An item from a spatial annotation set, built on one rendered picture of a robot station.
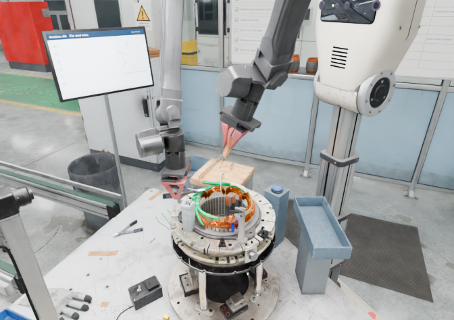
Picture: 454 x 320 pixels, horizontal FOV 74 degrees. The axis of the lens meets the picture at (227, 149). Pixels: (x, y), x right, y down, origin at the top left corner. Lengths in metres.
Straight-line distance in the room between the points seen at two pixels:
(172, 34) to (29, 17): 3.65
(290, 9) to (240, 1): 2.50
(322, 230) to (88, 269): 0.86
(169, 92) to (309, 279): 0.75
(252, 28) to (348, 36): 2.11
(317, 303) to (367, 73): 0.75
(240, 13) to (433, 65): 1.69
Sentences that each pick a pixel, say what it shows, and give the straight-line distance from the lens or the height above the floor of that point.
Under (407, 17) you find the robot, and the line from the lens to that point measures 0.99.
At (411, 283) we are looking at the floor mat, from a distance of 2.49.
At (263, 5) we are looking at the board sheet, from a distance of 3.02.
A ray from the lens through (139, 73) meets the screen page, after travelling 1.83.
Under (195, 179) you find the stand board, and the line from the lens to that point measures 1.17.
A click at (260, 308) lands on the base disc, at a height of 0.80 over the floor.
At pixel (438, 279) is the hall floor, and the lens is 2.63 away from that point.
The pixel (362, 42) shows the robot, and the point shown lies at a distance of 0.97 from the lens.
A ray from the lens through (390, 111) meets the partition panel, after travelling 3.08.
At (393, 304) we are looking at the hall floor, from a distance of 2.33.
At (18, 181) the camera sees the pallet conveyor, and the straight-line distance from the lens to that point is 2.15.
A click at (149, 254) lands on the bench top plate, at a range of 1.30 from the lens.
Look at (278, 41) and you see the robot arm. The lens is 0.64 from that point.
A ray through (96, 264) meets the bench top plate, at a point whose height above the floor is 0.78.
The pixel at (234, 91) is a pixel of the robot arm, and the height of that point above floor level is 1.50.
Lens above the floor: 1.68
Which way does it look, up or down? 26 degrees down
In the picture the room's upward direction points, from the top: straight up
